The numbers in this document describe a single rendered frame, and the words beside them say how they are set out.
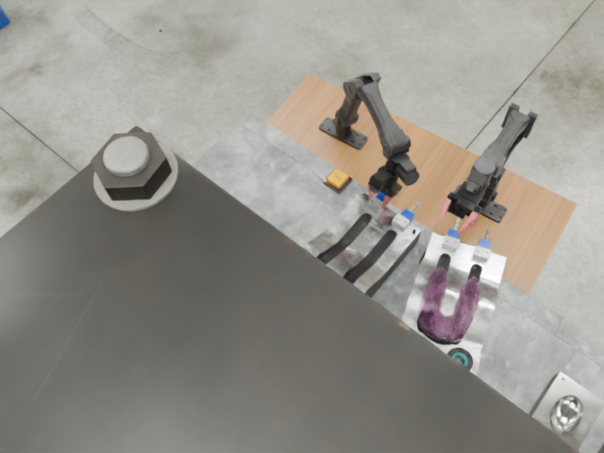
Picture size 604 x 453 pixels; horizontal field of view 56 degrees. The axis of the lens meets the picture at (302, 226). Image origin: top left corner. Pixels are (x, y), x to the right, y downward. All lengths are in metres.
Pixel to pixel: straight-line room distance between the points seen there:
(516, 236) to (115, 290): 1.68
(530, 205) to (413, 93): 1.52
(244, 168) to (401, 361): 1.68
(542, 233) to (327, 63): 1.99
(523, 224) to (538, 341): 0.44
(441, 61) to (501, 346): 2.22
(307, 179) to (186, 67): 1.80
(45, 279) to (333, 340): 0.36
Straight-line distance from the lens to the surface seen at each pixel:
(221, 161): 2.29
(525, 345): 2.02
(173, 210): 0.75
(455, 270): 1.99
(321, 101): 2.44
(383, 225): 2.00
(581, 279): 3.13
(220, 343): 0.67
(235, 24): 4.03
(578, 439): 1.92
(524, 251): 2.16
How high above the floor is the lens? 2.63
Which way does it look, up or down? 61 degrees down
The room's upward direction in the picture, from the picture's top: 5 degrees counter-clockwise
